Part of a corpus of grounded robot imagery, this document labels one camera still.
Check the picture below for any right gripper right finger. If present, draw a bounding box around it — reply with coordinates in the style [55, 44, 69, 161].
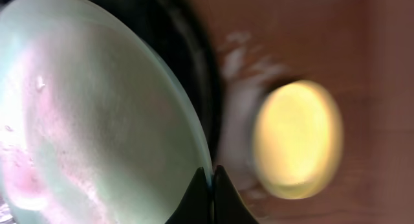
[213, 166, 258, 224]

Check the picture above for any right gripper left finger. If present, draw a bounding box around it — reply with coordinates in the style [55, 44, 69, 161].
[166, 167, 211, 224]

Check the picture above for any yellow plate with red stain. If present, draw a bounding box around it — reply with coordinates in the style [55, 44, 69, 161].
[252, 80, 343, 199]

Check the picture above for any pale green plate red stain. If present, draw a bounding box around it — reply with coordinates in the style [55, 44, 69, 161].
[1, 0, 212, 224]

